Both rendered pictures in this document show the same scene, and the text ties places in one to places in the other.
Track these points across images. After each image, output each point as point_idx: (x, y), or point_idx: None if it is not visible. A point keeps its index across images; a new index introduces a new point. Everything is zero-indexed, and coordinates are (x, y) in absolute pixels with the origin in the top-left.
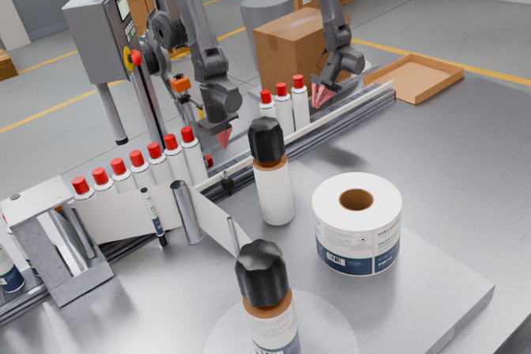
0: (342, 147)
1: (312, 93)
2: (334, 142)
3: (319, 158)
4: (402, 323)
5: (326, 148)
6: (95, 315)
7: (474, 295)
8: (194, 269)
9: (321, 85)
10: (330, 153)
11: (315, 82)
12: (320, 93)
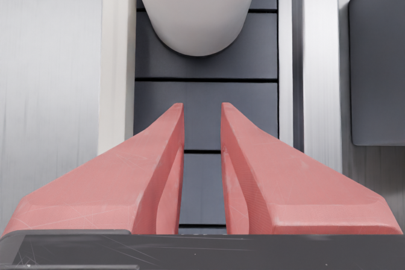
0: (14, 135)
1: (272, 138)
2: (75, 138)
3: None
4: None
5: (72, 77)
6: None
7: None
8: None
9: (94, 234)
10: (22, 56)
11: (307, 250)
12: (105, 155)
